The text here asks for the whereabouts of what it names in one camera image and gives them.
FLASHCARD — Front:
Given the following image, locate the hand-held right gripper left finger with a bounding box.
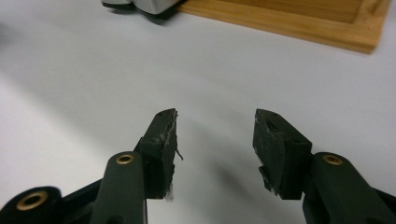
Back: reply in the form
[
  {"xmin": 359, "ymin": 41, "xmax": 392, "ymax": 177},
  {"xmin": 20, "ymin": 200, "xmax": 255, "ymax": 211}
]
[{"xmin": 89, "ymin": 107, "xmax": 184, "ymax": 224}]

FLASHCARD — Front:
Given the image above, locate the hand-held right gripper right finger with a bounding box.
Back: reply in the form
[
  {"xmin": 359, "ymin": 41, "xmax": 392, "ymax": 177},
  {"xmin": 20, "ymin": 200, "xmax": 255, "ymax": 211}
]
[{"xmin": 252, "ymin": 107, "xmax": 396, "ymax": 224}]

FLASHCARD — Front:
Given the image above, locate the wooden three-tier shoe rack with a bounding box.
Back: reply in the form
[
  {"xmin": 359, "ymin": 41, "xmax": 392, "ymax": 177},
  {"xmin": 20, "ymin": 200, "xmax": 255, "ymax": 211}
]
[{"xmin": 177, "ymin": 0, "xmax": 392, "ymax": 55}]

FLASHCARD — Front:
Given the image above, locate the silver strap heeled sandal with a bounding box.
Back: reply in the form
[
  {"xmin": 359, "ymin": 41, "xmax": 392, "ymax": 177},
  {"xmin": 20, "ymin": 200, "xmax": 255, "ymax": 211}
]
[{"xmin": 101, "ymin": 0, "xmax": 189, "ymax": 17}]

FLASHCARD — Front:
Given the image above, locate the white table mat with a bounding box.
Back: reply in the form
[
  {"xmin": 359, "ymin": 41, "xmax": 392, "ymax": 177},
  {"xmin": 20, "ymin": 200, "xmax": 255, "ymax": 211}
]
[{"xmin": 0, "ymin": 0, "xmax": 396, "ymax": 224}]

